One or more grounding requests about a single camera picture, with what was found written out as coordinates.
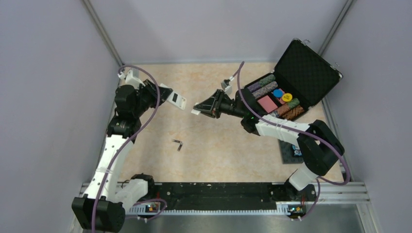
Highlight blue owl toy figure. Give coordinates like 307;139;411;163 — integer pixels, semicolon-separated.
292;145;302;157

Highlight black poker chip case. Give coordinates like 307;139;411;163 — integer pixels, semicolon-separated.
245;38;343;120

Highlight pink card deck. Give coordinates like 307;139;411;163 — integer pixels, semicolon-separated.
257;96;278;113

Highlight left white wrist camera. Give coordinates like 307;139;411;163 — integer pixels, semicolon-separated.
118;68;145;90

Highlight black studded base plate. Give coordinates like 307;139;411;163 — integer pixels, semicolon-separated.
278;140;304;164

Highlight aluminium frame rail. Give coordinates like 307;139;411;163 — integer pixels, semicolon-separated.
96;179;370;219

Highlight blue round chip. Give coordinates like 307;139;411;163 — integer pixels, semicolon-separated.
273;89;285;99

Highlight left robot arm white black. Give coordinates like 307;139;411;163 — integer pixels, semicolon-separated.
71;80;174;233

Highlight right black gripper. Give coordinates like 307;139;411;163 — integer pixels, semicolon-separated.
194;89;246;119

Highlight white remote control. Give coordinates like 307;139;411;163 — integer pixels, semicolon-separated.
160;83;187;110

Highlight black mounting rail base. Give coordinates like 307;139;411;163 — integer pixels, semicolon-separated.
148;182;316;212

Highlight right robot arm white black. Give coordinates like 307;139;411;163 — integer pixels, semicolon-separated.
192;89;344;200

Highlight white battery cover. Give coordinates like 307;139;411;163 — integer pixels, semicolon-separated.
191;109;201;115

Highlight yellow round chip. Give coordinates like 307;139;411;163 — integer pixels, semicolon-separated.
281;93;293;102

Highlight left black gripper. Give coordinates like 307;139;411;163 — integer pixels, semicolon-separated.
133;78;172;117

